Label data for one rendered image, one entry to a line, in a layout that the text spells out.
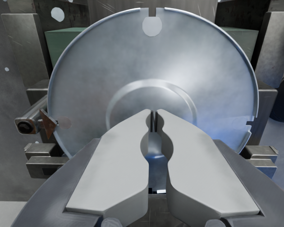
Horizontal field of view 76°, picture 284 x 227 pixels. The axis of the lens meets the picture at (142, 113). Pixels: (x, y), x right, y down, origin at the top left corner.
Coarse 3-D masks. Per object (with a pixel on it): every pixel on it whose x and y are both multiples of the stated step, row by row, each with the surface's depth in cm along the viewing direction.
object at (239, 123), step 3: (240, 117) 26; (243, 117) 26; (234, 120) 26; (237, 120) 26; (240, 120) 26; (243, 120) 26; (246, 120) 26; (234, 123) 26; (237, 123) 26; (240, 123) 26; (243, 123) 26; (234, 126) 26; (237, 126) 26; (240, 126) 26; (243, 126) 26; (237, 129) 26; (240, 129) 26
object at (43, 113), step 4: (40, 108) 25; (40, 112) 25; (44, 112) 25; (44, 116) 26; (40, 120) 26; (44, 120) 26; (48, 120) 26; (52, 120) 26; (40, 124) 26; (44, 124) 26; (48, 124) 26; (52, 124) 26; (56, 124) 26; (48, 128) 27; (52, 128) 27; (48, 132) 27; (52, 132) 27; (48, 136) 27
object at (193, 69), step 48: (96, 48) 22; (144, 48) 22; (192, 48) 21; (240, 48) 21; (48, 96) 24; (96, 96) 25; (144, 96) 24; (192, 96) 24; (240, 96) 24; (240, 144) 28
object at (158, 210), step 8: (152, 200) 17; (160, 200) 17; (152, 208) 16; (160, 208) 16; (144, 216) 15; (152, 216) 15; (160, 216) 15; (168, 216) 15; (136, 224) 15; (144, 224) 15; (152, 224) 15; (160, 224) 15; (168, 224) 15; (176, 224) 15; (184, 224) 14
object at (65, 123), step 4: (60, 116) 26; (64, 116) 26; (60, 120) 27; (64, 120) 26; (68, 120) 26; (60, 124) 27; (64, 124) 27; (68, 124) 27; (64, 128) 27; (68, 128) 27
